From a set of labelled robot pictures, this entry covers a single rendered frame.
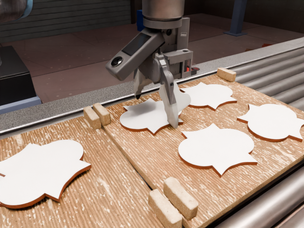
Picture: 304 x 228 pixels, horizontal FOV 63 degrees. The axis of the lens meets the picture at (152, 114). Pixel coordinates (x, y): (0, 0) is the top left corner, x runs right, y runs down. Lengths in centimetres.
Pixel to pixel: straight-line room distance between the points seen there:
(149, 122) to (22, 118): 31
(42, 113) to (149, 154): 32
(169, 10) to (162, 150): 24
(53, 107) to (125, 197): 36
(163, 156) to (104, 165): 10
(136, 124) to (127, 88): 23
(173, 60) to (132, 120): 15
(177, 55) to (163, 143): 17
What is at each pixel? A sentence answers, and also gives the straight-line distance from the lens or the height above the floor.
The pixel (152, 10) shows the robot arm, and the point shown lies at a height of 116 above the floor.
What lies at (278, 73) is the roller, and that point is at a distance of 91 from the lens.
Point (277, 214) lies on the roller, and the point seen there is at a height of 91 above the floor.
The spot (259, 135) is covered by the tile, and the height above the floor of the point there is 94.
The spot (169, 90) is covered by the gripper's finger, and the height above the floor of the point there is 103.
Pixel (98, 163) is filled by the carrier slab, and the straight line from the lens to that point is 44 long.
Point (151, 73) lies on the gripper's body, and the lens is 48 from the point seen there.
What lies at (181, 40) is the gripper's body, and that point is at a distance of 50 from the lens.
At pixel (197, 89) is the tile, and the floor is 94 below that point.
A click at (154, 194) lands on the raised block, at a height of 96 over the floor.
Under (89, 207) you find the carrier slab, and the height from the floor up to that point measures 94.
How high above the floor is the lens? 123
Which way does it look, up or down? 32 degrees down
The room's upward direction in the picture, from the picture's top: straight up
